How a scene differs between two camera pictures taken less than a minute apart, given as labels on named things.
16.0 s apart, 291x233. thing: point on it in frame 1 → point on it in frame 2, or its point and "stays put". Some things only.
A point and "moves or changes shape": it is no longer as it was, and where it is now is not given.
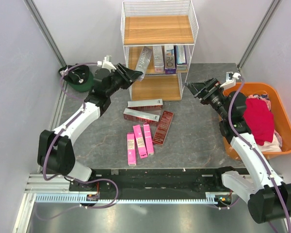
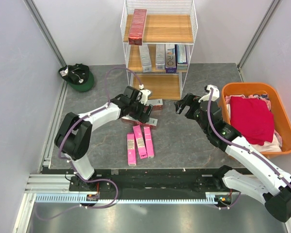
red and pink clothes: [276, 144] stays put
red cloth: [260, 118] stays put
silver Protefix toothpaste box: [143, 61] moves or changes shape
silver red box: [145, 105] stays put
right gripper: [203, 91] → [187, 100]
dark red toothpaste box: [163, 127] → [137, 27]
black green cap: [80, 77] stays put
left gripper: [128, 80] → [142, 116]
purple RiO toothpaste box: [169, 59] stays put
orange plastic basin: [283, 125] stays put
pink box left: [131, 149] stays put
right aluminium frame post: [272, 9] stays put
